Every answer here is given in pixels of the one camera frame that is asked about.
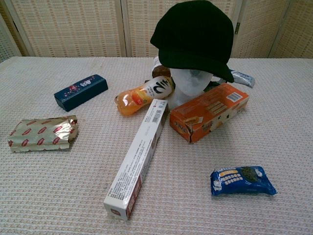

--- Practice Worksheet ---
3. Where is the long white carton box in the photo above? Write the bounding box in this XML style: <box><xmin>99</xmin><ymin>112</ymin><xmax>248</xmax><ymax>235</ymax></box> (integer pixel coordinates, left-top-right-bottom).
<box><xmin>103</xmin><ymin>98</ymin><xmax>170</xmax><ymax>221</ymax></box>

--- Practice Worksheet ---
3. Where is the orange juice bottle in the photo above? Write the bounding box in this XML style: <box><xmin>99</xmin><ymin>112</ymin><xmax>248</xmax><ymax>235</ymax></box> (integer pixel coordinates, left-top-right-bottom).
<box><xmin>114</xmin><ymin>75</ymin><xmax>176</xmax><ymax>117</ymax></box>

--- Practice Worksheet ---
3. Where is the blue cookie packet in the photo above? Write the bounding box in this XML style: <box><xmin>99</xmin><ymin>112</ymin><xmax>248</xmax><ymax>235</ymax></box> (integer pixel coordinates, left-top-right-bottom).
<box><xmin>210</xmin><ymin>165</ymin><xmax>278</xmax><ymax>196</ymax></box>

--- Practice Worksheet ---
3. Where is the black cap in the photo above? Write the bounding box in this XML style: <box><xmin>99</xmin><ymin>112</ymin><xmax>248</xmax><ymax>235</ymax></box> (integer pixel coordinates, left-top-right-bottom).
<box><xmin>150</xmin><ymin>0</ymin><xmax>238</xmax><ymax>83</ymax></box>

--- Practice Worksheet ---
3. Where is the silver red snack pack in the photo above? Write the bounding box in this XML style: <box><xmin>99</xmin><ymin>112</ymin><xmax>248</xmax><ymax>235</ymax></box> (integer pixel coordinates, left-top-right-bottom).
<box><xmin>7</xmin><ymin>115</ymin><xmax>79</xmax><ymax>153</ymax></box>

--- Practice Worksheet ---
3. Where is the white foam mannequin head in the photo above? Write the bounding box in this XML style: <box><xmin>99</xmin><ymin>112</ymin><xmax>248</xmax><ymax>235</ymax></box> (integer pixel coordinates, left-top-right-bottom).
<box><xmin>169</xmin><ymin>67</ymin><xmax>214</xmax><ymax>111</ymax></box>

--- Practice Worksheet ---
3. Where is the toothpaste tube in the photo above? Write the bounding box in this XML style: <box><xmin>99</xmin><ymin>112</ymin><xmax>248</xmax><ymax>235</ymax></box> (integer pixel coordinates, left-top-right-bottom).
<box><xmin>229</xmin><ymin>69</ymin><xmax>255</xmax><ymax>88</ymax></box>

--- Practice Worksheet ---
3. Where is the orange cracker box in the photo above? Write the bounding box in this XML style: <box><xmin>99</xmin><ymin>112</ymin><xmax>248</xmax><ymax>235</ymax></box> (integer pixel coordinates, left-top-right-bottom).
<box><xmin>169</xmin><ymin>82</ymin><xmax>250</xmax><ymax>144</ymax></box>

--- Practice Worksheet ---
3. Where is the woven folding screen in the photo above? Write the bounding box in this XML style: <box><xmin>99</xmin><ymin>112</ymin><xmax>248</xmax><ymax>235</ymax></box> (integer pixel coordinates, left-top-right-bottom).
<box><xmin>0</xmin><ymin>0</ymin><xmax>313</xmax><ymax>59</ymax></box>

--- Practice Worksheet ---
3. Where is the beige woven tablecloth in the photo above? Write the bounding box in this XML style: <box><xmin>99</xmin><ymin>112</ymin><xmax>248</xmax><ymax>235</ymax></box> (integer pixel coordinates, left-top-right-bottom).
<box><xmin>0</xmin><ymin>56</ymin><xmax>313</xmax><ymax>235</ymax></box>

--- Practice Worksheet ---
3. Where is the navy blue patterned box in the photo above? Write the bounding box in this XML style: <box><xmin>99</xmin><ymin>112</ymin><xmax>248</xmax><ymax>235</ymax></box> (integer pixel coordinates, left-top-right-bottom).
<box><xmin>53</xmin><ymin>74</ymin><xmax>109</xmax><ymax>113</ymax></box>

